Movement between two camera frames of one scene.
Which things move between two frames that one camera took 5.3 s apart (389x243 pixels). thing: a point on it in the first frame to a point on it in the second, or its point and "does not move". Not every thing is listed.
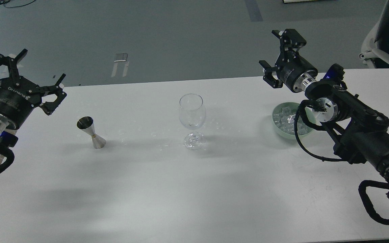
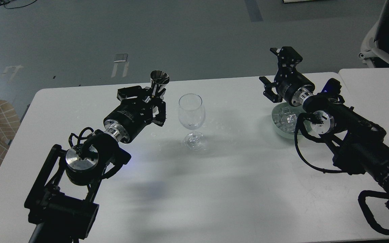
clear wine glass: (192, 112) does not move
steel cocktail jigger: (86, 123) to (159, 80)
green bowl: (283, 115) does not move
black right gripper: (295, 71) to (290, 83)
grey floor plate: (121, 57) does not move
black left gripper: (16, 96) to (133, 115)
